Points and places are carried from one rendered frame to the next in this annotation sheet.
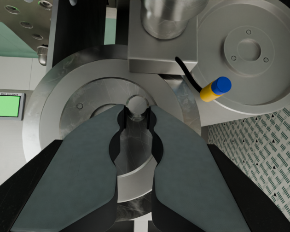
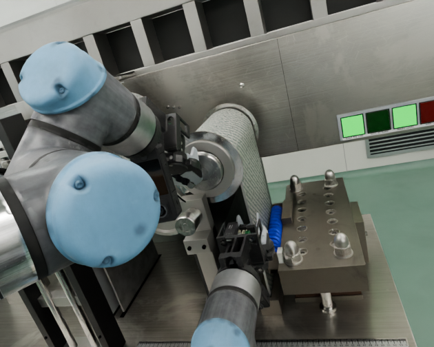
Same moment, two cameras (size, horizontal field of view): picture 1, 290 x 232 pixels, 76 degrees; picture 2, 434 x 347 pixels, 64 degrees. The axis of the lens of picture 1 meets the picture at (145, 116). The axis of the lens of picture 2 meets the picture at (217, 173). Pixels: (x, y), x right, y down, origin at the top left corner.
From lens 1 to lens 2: 0.54 m
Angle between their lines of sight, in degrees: 19
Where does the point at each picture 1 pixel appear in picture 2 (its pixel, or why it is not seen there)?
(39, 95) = (239, 175)
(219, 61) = not seen: hidden behind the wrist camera
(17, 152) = (333, 85)
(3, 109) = (356, 122)
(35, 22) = (319, 206)
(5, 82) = not seen: outside the picture
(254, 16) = (163, 225)
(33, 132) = (235, 160)
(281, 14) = not seen: hidden behind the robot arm
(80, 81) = (222, 185)
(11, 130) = (344, 102)
